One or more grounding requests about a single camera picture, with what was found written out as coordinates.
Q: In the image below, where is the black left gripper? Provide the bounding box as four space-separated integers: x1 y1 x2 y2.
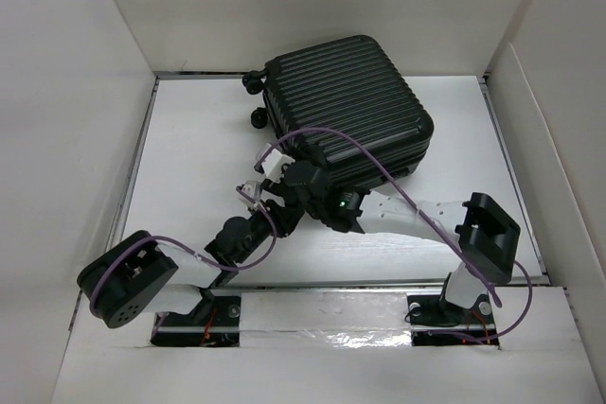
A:
233 199 301 264

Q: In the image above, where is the black ribbed hard-shell suitcase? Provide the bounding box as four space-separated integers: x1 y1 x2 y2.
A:
242 35 434 189

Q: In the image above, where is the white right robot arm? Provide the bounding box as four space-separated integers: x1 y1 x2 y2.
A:
262 161 521 322

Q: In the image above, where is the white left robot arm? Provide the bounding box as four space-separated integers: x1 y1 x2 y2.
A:
77 200 304 329

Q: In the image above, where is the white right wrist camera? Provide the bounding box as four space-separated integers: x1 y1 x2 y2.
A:
254 143 295 183

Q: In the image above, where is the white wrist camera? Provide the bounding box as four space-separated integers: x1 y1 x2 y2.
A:
236 181 262 211
254 143 295 183

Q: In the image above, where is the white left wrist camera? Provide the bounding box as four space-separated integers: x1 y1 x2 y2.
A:
236 181 262 211

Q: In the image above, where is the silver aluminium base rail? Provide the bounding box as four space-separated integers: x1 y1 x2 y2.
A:
159 290 494 340

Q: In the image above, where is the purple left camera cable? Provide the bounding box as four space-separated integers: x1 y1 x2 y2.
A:
87 188 278 343

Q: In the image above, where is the purple camera cable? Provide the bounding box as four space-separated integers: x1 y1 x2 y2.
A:
87 188 278 343
255 127 536 343

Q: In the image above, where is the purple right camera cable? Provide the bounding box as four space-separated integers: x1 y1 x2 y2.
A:
255 127 536 343

